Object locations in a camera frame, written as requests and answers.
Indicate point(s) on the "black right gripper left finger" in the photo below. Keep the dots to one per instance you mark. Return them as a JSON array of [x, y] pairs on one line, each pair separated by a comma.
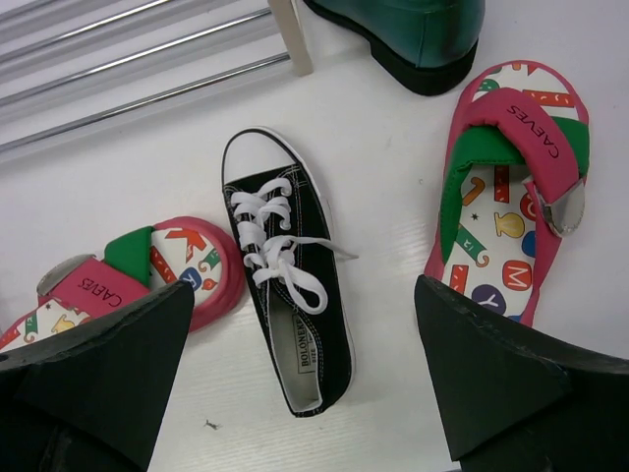
[[92, 398]]

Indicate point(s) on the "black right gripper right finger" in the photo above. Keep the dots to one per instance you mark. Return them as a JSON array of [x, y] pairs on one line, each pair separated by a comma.
[[512, 398]]

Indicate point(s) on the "pink printed sandal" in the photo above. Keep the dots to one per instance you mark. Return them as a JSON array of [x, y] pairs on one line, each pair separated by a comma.
[[87, 287], [515, 170]]

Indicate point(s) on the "black canvas sneaker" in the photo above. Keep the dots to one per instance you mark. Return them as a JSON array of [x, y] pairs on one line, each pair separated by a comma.
[[281, 221]]

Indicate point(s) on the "cream chrome shoe rack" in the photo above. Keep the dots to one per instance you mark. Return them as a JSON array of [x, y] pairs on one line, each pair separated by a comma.
[[73, 67]]

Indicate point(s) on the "green loafer right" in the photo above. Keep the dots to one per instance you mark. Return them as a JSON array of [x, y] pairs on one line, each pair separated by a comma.
[[427, 46]]

